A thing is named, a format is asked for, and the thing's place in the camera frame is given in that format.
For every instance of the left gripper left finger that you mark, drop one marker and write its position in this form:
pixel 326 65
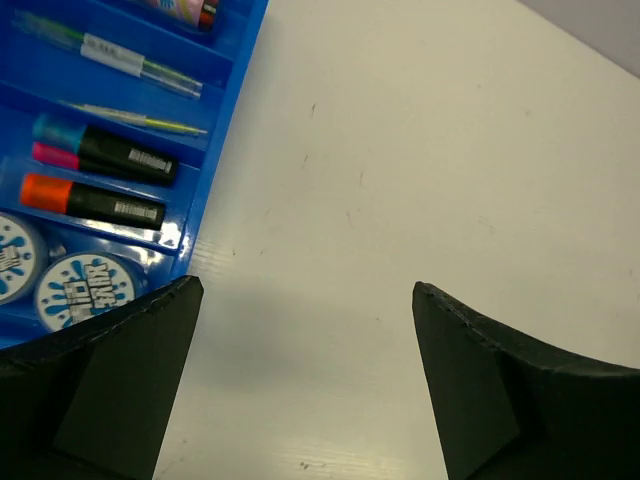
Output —
pixel 93 401

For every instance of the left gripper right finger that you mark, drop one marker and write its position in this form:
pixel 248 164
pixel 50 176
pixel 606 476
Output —
pixel 509 406

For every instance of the blue paint jar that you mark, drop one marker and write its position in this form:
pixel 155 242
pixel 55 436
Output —
pixel 84 285
pixel 24 257

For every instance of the orange cap black highlighter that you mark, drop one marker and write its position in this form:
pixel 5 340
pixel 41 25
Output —
pixel 79 200

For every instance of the pink cap black highlighter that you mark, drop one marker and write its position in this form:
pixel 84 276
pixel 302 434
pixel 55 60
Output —
pixel 53 156

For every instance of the blue cap black highlighter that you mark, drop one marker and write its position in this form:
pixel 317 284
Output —
pixel 99 144

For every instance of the yellow slim highlighter pen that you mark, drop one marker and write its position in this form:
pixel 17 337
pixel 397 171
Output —
pixel 139 120

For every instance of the green slim pen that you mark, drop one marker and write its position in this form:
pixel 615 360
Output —
pixel 106 53

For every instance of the pink cap pencil tube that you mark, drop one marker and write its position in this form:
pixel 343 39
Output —
pixel 196 15

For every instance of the blue compartment bin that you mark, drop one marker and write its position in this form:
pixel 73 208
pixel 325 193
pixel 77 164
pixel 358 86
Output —
pixel 36 76

